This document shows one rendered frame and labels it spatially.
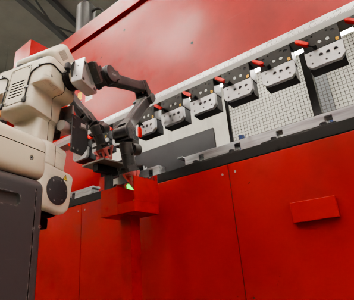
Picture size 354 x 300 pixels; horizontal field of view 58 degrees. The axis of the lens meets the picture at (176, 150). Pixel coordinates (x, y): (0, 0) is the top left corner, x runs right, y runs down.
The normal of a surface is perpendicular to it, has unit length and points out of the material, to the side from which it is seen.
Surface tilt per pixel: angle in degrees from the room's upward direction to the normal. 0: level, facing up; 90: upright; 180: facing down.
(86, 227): 90
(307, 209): 90
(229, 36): 90
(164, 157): 90
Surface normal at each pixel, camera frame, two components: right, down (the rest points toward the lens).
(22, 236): 0.92, -0.20
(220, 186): -0.60, -0.24
